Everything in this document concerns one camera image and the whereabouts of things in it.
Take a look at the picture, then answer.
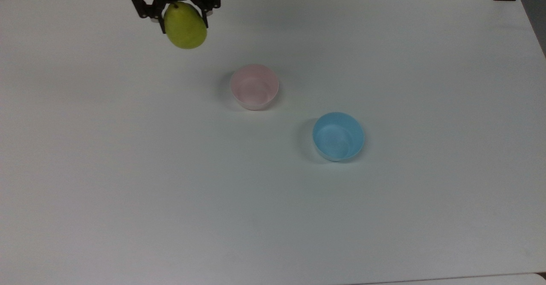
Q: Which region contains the blue plastic bowl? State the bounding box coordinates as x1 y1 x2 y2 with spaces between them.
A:
312 112 366 163

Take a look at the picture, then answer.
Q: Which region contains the pink plastic bowl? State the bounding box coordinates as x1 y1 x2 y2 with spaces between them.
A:
230 64 280 111

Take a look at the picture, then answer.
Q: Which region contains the green pear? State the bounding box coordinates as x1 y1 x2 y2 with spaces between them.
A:
164 1 209 50

